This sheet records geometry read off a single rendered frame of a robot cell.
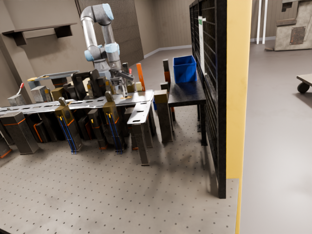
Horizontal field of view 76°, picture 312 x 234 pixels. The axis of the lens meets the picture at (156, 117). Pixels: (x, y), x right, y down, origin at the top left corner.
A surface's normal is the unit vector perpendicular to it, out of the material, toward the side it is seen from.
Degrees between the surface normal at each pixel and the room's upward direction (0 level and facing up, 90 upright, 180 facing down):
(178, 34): 90
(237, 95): 90
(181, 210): 0
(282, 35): 90
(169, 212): 0
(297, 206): 0
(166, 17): 90
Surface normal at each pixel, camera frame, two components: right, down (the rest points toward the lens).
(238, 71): -0.11, 0.46
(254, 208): -0.15, -0.88
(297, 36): -0.47, 0.46
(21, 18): 0.91, 0.05
